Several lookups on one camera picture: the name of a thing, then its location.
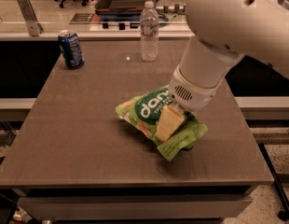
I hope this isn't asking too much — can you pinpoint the clear plastic water bottle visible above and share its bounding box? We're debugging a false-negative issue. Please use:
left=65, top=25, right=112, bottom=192
left=140, top=1, right=158, bottom=62

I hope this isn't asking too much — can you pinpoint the blue pepsi can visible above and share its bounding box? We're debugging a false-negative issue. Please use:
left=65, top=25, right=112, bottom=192
left=58, top=30, right=84, bottom=69

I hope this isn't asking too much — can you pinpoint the green rice chip bag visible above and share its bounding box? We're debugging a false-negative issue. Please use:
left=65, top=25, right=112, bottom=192
left=116, top=86, right=208, bottom=161

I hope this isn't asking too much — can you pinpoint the dark tray bin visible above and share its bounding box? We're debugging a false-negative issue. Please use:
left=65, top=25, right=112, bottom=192
left=95, top=0, right=157, bottom=14

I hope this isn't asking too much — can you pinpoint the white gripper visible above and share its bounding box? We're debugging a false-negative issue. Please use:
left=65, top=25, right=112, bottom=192
left=155, top=67, right=222, bottom=143

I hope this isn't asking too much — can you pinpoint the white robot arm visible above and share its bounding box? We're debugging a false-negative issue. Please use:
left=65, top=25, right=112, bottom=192
left=156, top=0, right=289, bottom=142

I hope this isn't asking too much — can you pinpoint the left metal glass bracket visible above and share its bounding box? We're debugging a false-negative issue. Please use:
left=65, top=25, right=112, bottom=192
left=17, top=0, right=43, bottom=36

